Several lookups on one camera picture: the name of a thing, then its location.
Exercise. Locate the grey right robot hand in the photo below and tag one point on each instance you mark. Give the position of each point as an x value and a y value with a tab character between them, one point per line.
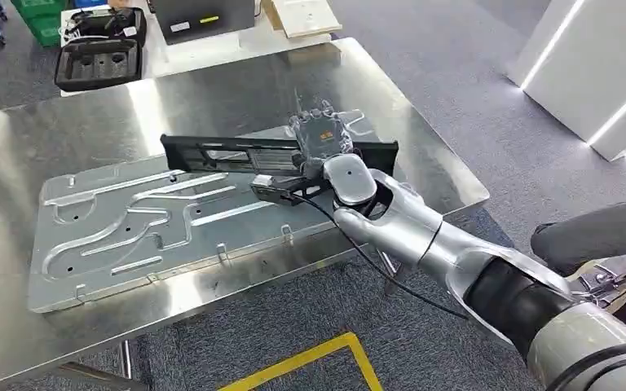
319	137

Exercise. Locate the black plastic frame plate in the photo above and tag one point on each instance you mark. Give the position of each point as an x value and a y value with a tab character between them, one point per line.
221	156

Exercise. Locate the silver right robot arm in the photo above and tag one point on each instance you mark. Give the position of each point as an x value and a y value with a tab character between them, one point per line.
480	259

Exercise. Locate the pale wooden board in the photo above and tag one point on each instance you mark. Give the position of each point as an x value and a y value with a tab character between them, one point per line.
302	16

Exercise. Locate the white side table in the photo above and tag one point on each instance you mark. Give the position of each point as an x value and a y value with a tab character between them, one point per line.
194	56

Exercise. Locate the black equipment box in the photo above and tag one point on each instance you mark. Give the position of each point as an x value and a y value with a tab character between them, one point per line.
205	19

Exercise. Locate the stamped sheet metal panel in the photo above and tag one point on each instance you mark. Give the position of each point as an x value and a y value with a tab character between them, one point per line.
129	226

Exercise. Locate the steel work table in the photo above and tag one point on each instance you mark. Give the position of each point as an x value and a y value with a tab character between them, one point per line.
86	129

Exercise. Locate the black foam insert case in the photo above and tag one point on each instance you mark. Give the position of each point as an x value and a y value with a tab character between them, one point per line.
97	65

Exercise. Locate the white counter with light strips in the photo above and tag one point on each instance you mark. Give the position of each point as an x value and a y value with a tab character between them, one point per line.
588	59

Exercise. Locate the person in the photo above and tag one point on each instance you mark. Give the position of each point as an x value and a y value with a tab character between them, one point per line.
594	232

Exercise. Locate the green plastic crate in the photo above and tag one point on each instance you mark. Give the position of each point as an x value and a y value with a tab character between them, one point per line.
45	31
37	6

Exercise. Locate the chrome chair base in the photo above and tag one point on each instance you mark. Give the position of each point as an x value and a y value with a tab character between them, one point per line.
599	283

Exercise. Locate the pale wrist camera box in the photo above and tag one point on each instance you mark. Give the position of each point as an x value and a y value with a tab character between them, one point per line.
270	189

